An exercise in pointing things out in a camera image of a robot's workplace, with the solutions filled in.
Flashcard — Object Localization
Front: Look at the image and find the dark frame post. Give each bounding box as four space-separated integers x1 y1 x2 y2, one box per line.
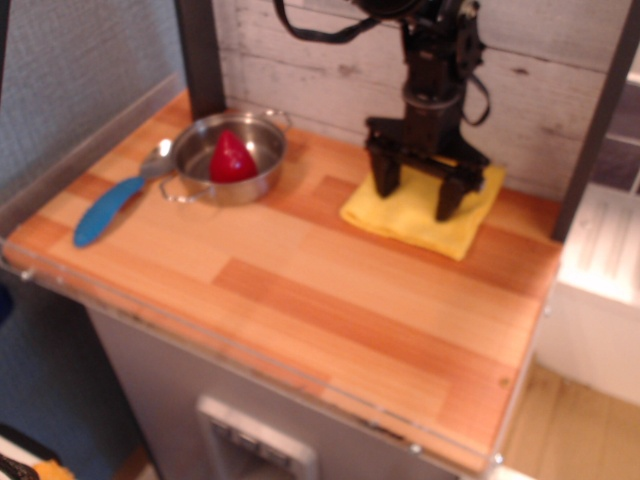
550 0 639 243
174 0 227 120

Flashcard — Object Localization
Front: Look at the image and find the yellow object bottom left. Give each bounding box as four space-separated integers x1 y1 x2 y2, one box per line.
1 454 76 480

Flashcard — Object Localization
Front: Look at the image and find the small steel pot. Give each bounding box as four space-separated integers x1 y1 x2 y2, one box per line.
160 110 292 206

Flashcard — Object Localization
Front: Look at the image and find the grey toy fridge cabinet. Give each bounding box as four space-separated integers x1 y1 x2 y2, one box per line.
89 309 456 479

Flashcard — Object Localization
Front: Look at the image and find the clear acrylic table guard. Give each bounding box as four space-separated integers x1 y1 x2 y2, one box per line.
4 227 560 474

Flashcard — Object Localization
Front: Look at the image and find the yellow cloth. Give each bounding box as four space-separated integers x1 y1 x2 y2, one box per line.
340 166 506 261

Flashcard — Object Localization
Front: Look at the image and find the dark right frame post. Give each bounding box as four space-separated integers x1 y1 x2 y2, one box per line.
550 0 639 243

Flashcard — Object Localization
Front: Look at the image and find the blue handled metal spoon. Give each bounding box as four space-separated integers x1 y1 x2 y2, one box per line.
73 139 172 248

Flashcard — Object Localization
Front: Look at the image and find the silver dispenser panel with buttons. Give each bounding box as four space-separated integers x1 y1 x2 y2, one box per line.
196 395 320 479

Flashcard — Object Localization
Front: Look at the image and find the dark left frame post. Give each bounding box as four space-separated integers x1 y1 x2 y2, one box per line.
174 0 227 120

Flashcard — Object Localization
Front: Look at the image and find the red plastic pepper toy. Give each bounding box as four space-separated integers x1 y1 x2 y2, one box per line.
209 130 258 184

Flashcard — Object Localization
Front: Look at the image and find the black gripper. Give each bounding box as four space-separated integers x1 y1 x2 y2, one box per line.
366 89 489 221

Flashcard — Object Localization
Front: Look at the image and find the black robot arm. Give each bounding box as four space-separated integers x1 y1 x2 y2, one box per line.
362 1 489 221

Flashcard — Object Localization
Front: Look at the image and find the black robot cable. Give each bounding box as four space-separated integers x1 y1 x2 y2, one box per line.
272 0 381 44

